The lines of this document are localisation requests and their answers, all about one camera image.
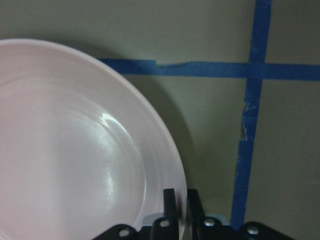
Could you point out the pink plate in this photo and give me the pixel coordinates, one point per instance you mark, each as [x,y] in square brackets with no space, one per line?
[81,149]

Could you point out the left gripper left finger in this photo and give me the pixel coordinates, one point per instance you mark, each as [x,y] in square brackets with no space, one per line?
[167,227]

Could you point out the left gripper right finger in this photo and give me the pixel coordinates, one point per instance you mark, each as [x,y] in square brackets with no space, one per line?
[196,215]

